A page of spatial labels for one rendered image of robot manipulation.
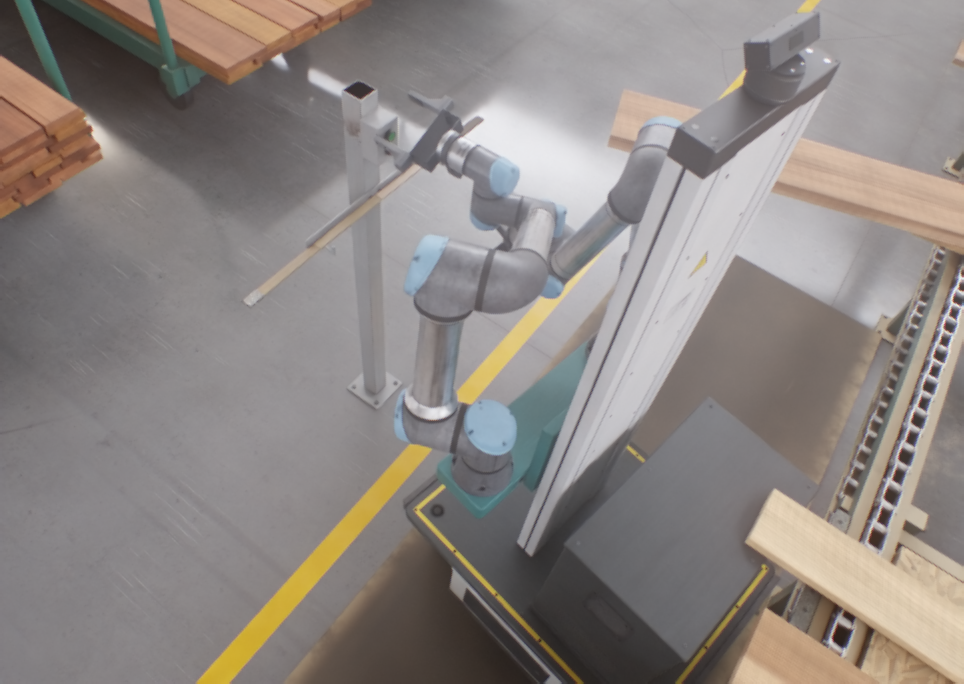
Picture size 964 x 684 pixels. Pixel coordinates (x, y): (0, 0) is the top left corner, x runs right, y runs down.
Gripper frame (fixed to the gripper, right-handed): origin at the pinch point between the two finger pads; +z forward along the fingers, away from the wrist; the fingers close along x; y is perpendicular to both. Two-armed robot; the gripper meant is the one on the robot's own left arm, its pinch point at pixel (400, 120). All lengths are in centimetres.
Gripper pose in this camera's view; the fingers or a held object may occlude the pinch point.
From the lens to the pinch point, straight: 168.7
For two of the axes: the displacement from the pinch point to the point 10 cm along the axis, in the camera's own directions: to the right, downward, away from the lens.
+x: -5.6, 8.1, -1.5
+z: -8.1, -5.2, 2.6
